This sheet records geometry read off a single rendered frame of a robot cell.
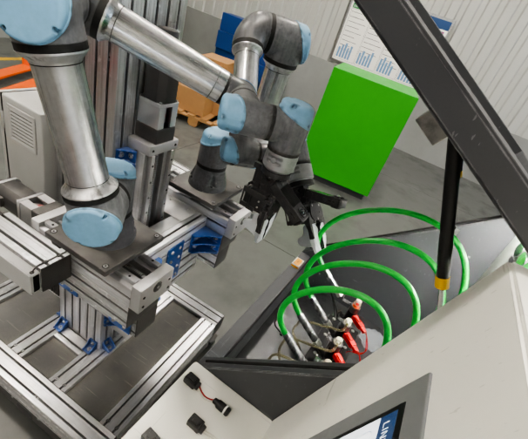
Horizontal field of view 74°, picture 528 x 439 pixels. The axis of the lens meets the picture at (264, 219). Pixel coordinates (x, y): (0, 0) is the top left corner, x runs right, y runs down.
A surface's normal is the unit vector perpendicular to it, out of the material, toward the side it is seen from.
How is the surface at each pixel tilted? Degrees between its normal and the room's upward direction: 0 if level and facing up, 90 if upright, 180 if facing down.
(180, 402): 0
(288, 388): 90
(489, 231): 90
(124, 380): 0
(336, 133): 90
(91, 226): 97
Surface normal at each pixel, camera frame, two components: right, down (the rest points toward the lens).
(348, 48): -0.44, 0.37
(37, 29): 0.14, 0.46
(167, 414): 0.29, -0.80
